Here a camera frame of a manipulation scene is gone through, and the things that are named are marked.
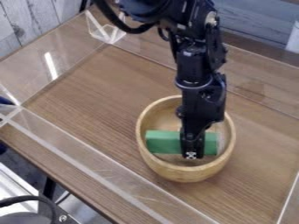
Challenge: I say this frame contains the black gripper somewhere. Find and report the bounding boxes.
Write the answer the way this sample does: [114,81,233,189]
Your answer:
[174,73,227,159]

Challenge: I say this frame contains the green rectangular block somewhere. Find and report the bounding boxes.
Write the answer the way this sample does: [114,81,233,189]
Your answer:
[144,130,219,156]

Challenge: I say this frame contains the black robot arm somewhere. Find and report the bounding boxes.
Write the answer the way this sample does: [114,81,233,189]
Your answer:
[93,0,227,159]

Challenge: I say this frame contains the brown wooden bowl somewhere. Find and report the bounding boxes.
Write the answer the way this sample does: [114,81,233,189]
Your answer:
[134,95,236,183]

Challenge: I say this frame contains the clear acrylic tray walls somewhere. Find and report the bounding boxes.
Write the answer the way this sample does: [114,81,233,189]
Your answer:
[0,17,299,224]

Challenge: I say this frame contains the white object at right edge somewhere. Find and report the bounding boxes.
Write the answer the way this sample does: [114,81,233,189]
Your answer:
[284,21,299,53]

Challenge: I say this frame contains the black metal bracket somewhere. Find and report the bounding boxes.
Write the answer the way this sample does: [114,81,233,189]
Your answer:
[37,201,80,224]

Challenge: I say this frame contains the black cable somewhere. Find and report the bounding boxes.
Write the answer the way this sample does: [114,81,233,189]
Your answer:
[0,195,58,224]

